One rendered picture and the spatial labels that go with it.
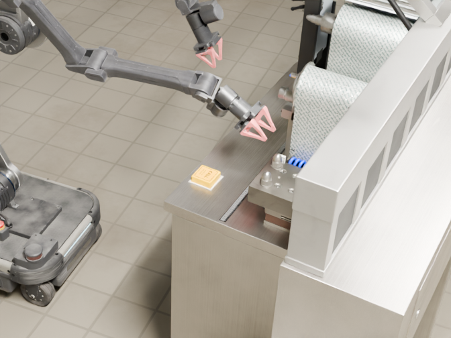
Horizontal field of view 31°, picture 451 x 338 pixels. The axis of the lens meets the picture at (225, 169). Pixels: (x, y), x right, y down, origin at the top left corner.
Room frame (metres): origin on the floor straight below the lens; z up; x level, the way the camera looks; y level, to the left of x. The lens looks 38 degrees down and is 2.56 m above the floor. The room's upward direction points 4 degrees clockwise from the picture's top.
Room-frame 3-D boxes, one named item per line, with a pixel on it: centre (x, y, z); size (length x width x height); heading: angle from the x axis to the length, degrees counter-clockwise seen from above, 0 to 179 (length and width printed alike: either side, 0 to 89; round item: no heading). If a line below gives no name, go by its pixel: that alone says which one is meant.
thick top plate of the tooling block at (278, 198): (1.85, -0.29, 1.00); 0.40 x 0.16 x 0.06; 64
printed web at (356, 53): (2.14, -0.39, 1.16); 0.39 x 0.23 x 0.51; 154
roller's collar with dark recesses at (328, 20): (2.32, -0.31, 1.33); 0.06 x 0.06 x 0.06; 64
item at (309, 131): (1.97, -0.30, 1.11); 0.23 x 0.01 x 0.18; 64
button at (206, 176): (2.04, 0.06, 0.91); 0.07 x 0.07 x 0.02; 64
